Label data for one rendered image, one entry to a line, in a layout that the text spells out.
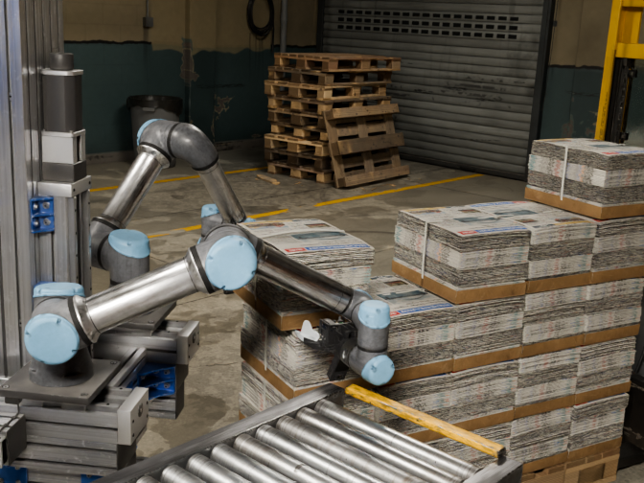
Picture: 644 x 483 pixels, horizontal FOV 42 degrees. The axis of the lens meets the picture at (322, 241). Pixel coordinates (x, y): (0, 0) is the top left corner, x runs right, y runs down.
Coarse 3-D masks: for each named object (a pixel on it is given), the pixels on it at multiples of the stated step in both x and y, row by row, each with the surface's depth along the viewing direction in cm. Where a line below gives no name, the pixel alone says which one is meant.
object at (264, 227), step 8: (240, 224) 261; (248, 224) 261; (256, 224) 261; (264, 224) 262; (272, 224) 262; (280, 224) 263; (288, 224) 264; (296, 224) 265; (304, 224) 265; (312, 224) 266; (320, 224) 267; (328, 224) 267; (256, 232) 253; (264, 232) 254; (272, 232) 254; (248, 288) 257
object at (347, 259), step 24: (288, 240) 247; (312, 240) 247; (336, 240) 249; (360, 240) 250; (312, 264) 236; (336, 264) 240; (360, 264) 244; (264, 288) 245; (360, 288) 247; (288, 312) 237
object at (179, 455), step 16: (288, 400) 203; (304, 400) 204; (336, 400) 210; (256, 416) 194; (272, 416) 194; (224, 432) 186; (240, 432) 186; (176, 448) 178; (192, 448) 178; (208, 448) 179; (144, 464) 171; (160, 464) 172; (176, 464) 173; (96, 480) 165; (112, 480) 165; (128, 480) 165
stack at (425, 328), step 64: (256, 320) 264; (448, 320) 268; (512, 320) 282; (576, 320) 297; (256, 384) 268; (320, 384) 249; (448, 384) 274; (512, 384) 288; (448, 448) 282; (512, 448) 297
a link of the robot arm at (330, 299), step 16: (224, 224) 199; (256, 240) 205; (272, 256) 206; (256, 272) 206; (272, 272) 206; (288, 272) 207; (304, 272) 208; (320, 272) 213; (288, 288) 209; (304, 288) 209; (320, 288) 209; (336, 288) 211; (352, 288) 215; (320, 304) 212; (336, 304) 211; (352, 304) 212; (352, 320) 211
